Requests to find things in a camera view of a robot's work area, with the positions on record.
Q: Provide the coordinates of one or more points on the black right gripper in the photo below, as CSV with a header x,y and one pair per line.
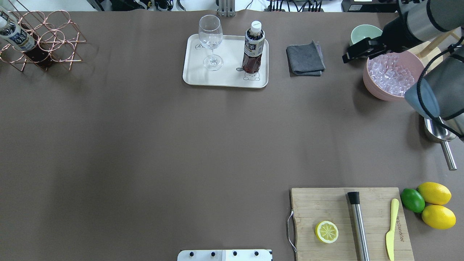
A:
x,y
394,35

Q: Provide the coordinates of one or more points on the tea bottle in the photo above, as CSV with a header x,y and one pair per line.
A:
x,y
254,43
21,40

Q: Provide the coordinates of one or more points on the copper wire bottle basket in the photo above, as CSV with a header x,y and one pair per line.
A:
x,y
56,32

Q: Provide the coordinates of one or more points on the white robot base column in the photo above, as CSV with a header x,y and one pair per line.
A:
x,y
226,255

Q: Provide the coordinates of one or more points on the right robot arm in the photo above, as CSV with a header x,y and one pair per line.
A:
x,y
438,94

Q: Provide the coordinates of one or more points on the tea bottle front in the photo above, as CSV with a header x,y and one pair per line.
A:
x,y
21,40

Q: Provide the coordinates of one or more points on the green bowl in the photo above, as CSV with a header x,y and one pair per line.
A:
x,y
364,31

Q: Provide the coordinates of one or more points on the pink bowl with ice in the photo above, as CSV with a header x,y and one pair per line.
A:
x,y
389,76

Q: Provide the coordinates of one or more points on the wooden glass tree stand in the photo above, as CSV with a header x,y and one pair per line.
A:
x,y
428,50

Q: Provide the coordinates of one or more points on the grey folded cloth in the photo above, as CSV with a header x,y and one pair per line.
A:
x,y
306,60

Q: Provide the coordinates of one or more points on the metal ice scoop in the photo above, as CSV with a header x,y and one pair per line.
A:
x,y
437,134

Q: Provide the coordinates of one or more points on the cream rabbit tray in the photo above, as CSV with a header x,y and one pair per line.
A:
x,y
231,74

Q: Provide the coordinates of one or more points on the metal muddler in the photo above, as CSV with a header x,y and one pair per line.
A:
x,y
355,202

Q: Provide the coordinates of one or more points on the green lime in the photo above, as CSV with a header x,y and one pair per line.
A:
x,y
412,200

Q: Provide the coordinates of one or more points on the clear wine glass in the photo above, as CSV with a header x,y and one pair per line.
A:
x,y
211,35

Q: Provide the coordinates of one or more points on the yellow lemon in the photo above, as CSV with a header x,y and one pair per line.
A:
x,y
434,193
438,217

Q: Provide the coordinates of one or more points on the wooden cutting board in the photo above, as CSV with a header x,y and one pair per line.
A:
x,y
312,205

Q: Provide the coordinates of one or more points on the half lemon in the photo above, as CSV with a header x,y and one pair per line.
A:
x,y
326,232

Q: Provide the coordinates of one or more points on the yellow plastic knife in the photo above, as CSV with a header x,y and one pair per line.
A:
x,y
390,235

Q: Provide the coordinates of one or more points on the aluminium frame post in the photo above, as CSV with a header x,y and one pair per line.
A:
x,y
226,8

